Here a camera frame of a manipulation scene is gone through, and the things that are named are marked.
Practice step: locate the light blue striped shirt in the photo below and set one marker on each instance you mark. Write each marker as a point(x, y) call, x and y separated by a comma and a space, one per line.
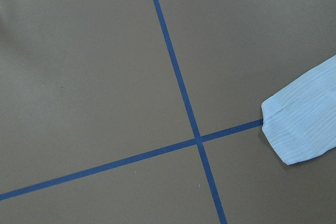
point(299, 120)

